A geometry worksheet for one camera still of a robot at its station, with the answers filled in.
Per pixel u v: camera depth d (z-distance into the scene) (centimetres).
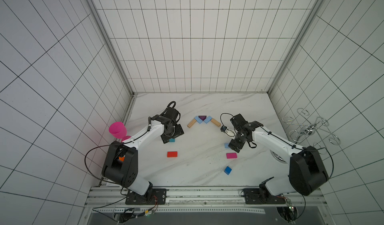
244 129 63
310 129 66
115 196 75
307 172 42
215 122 100
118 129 82
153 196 71
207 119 103
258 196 72
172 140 92
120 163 44
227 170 80
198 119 103
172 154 87
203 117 103
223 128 80
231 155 86
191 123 100
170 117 68
